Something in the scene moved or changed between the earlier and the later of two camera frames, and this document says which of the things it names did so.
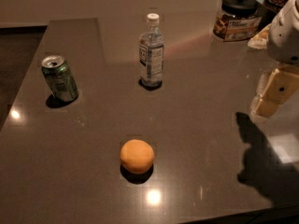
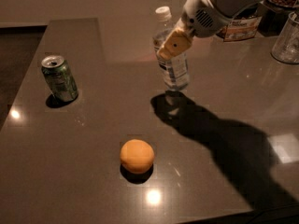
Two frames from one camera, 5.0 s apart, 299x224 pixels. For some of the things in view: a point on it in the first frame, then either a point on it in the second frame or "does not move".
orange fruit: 136,157 does not move
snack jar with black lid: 238,19 does not move
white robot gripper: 284,42 → 196,15
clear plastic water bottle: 151,52 → 174,70
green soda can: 60,79 does not move
